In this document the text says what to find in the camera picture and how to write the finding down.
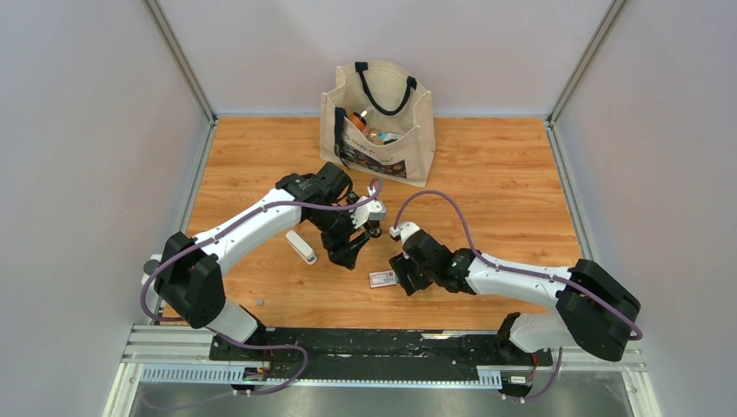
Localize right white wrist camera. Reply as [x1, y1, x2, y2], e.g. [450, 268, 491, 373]
[389, 222, 421, 244]

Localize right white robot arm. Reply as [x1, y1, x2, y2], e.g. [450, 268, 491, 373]
[389, 222, 641, 364]

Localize black stapler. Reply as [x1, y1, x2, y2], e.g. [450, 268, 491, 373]
[367, 221, 382, 238]

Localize orange capped bottle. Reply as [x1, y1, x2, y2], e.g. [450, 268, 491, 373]
[349, 110, 369, 133]

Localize staple box with staples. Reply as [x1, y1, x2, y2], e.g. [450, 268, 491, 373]
[368, 270, 399, 288]

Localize beige canvas tote bag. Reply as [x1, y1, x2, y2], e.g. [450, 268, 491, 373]
[320, 60, 436, 187]

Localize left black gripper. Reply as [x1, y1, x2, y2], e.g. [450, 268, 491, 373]
[309, 204, 370, 272]

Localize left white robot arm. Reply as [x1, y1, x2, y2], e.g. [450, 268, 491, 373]
[140, 162, 383, 361]

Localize white stapler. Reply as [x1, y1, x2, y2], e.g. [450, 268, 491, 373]
[285, 230, 317, 265]

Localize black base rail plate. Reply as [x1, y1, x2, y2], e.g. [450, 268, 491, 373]
[209, 328, 554, 382]

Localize packaged items in bag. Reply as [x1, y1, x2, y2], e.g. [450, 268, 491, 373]
[365, 128, 403, 146]

